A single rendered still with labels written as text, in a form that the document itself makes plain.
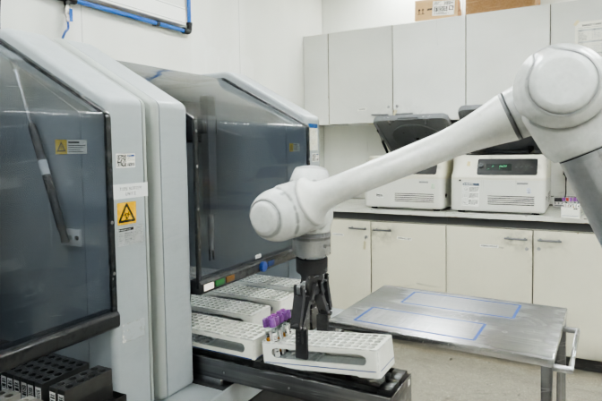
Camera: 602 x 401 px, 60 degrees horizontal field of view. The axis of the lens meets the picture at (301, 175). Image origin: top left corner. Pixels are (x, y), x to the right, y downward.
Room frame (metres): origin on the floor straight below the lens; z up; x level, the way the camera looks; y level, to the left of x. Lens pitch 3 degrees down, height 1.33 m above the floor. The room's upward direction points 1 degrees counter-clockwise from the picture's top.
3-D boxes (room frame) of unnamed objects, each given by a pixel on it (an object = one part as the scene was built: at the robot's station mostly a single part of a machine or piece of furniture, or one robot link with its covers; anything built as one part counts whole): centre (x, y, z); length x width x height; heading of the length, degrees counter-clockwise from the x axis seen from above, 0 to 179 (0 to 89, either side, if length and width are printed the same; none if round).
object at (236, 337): (1.35, 0.23, 0.83); 0.30 x 0.10 x 0.06; 61
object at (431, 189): (3.74, -0.83, 1.22); 0.62 x 0.56 x 0.64; 149
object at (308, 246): (1.22, -0.02, 1.10); 0.09 x 0.09 x 0.06
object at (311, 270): (1.22, -0.02, 1.03); 0.08 x 0.07 x 0.09; 151
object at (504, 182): (3.46, -1.34, 1.24); 0.62 x 0.56 x 0.69; 152
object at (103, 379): (1.01, 0.43, 0.85); 0.12 x 0.02 x 0.06; 151
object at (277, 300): (1.67, 0.17, 0.83); 0.30 x 0.10 x 0.06; 61
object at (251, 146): (1.67, 0.33, 1.28); 0.61 x 0.51 x 0.63; 151
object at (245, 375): (1.27, 0.07, 0.78); 0.73 x 0.14 x 0.09; 61
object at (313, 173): (1.20, -0.02, 1.21); 0.13 x 0.11 x 0.16; 156
